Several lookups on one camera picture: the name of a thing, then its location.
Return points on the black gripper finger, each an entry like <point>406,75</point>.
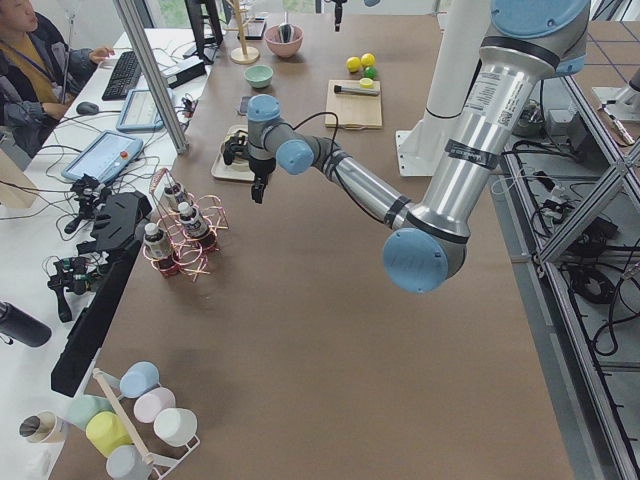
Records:
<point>257,191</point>

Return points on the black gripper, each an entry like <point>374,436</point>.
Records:
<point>338,9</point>

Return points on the white round plate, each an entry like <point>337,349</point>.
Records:
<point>238,168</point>

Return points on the second robot arm gripper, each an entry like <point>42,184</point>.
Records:
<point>261,168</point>

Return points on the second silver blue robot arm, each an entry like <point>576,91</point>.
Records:
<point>526,42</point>

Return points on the cream rabbit tray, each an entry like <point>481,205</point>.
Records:
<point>234,144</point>

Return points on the metal scoop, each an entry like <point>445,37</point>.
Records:
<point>285,29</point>

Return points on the yellow lemon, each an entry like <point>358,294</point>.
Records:
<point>353,64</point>
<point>368,60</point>

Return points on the pink bowl with ice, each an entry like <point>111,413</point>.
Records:
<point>283,49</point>

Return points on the green lime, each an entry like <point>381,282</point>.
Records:
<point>370,72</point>

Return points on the half lemon slice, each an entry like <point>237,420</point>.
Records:
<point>366,83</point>

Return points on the grey folded cloth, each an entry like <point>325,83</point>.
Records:
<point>243,106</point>

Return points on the green bowl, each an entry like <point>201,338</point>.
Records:
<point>259,76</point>

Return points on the wooden cutting board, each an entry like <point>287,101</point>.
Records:
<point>353,111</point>

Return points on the wooden mug stand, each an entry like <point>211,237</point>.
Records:
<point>244,54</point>

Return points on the tea bottle white cap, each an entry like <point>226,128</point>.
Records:
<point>156,242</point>

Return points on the blue teach pendant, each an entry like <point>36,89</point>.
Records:
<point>139,113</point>
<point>105,158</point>

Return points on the black keyboard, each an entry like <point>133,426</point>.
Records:
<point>124,77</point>

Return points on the computer mouse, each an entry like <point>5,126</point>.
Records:
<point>86,108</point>

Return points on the blue cup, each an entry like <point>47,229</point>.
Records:
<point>140,378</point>

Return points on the pink cup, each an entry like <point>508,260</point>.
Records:
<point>149,405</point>

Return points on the seated person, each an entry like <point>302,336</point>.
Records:
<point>40,74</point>

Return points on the white cup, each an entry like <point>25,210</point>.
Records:
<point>175,426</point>

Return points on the black water bottle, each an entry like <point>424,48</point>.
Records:
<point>19,325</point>

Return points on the green cup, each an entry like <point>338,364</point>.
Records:
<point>83,408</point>

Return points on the yellow cup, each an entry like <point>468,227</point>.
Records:
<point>106,432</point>

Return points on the white cup rack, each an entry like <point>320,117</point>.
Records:
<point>163,458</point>

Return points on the grey cup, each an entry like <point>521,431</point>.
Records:
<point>125,463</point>

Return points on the paper cup with metal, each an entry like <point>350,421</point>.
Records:
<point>43,427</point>

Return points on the copper wire bottle rack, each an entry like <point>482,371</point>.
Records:
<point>188,256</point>

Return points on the aluminium frame post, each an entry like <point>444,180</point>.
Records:
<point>135,31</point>

